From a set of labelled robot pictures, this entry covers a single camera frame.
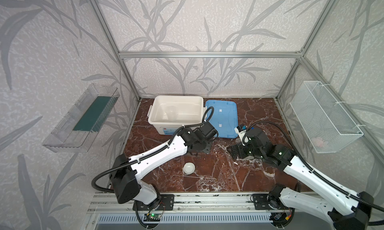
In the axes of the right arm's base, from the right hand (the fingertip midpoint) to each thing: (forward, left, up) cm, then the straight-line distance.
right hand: (234, 140), depth 76 cm
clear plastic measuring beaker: (+30, +38, -13) cm, 50 cm away
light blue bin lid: (+31, +1, -19) cm, 37 cm away
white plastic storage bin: (+31, +25, -14) cm, 42 cm away
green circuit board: (-31, +41, -19) cm, 55 cm away
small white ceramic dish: (-8, +24, -17) cm, 31 cm away
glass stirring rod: (-13, +20, -18) cm, 30 cm away
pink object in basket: (-2, -41, +2) cm, 41 cm away
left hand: (0, +13, -2) cm, 13 cm away
